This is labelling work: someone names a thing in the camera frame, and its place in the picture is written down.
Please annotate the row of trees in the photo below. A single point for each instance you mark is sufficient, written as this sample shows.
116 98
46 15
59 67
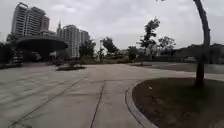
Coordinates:
87 48

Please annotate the low planting island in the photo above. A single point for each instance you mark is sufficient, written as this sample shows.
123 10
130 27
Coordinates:
70 68

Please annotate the pale curved kerb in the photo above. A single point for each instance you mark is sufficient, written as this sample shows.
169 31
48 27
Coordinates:
132 107

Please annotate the slender tall tree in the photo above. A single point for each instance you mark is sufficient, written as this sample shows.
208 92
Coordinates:
149 33

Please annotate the grey high-rise building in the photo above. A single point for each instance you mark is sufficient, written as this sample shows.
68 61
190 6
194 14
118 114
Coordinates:
71 36

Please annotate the grey paved plaza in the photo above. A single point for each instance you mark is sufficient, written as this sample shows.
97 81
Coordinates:
66 100

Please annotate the dark round-roofed shelter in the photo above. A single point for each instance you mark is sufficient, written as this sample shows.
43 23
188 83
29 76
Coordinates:
41 44

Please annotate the dark grass field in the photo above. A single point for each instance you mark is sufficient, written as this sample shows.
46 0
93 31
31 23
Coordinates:
186 67

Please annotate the bare soil bed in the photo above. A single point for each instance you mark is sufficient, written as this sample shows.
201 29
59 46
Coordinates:
180 103

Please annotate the leaning tree trunk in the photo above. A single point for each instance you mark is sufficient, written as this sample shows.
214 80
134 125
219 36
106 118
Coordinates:
200 70

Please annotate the low dark building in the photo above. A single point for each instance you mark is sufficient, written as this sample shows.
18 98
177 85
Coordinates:
200 52

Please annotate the tall high-rise building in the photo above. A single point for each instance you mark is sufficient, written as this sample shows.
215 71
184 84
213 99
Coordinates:
28 20

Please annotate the dark bushes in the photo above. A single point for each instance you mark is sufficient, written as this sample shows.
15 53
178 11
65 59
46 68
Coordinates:
5 51

